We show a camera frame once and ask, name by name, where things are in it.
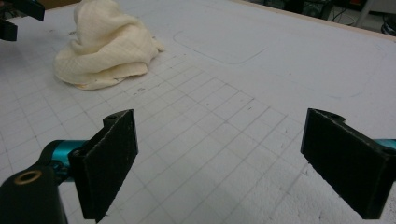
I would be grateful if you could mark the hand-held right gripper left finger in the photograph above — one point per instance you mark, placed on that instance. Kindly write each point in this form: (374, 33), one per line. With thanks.
(106, 161)

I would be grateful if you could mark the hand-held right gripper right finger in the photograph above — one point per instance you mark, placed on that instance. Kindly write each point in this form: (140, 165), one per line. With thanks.
(348, 161)

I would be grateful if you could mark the cream printed cloth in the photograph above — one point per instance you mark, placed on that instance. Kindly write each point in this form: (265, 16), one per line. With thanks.
(106, 46)

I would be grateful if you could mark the white grid mat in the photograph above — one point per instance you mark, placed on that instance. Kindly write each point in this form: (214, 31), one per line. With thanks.
(224, 93)

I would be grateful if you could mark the white metal desk leg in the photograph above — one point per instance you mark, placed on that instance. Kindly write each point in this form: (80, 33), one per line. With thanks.
(364, 12)

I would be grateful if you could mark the black computer tower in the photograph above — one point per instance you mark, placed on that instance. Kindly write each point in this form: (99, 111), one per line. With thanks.
(316, 8)

